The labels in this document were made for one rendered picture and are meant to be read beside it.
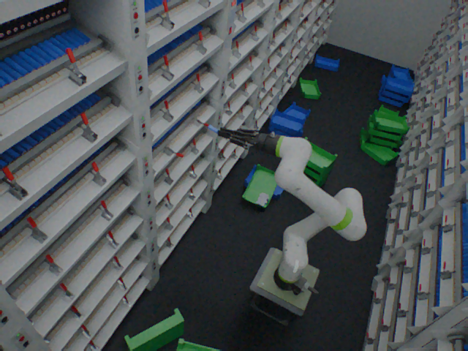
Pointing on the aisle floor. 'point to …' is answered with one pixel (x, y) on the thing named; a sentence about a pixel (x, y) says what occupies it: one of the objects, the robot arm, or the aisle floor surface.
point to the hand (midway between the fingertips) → (225, 133)
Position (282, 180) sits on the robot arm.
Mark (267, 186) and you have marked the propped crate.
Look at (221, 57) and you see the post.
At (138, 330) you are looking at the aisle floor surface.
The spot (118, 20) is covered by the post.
